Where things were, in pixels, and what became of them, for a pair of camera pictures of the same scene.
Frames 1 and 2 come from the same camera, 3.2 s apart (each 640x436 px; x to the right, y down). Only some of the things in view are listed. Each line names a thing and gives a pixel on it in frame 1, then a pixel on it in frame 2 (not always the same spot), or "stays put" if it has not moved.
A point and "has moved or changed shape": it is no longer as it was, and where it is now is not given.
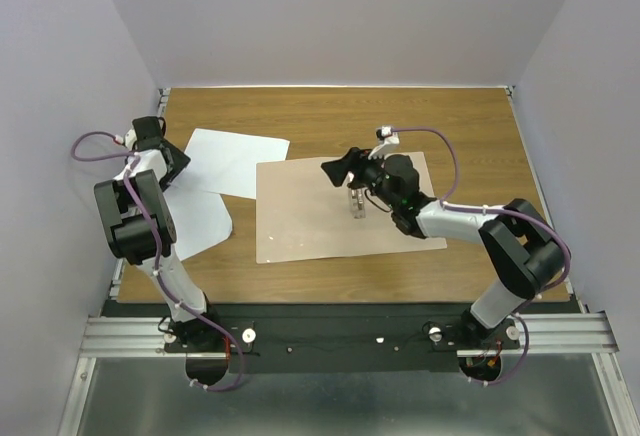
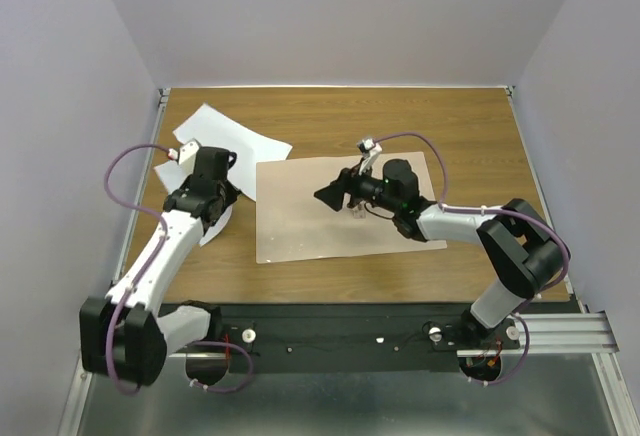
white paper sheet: x=200 y=219 has moved or changed shape
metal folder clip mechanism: x=358 y=203 stays put
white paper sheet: x=226 y=162 has moved or changed shape
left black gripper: x=180 y=160 -> x=232 y=193
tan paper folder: x=303 y=215 stays put
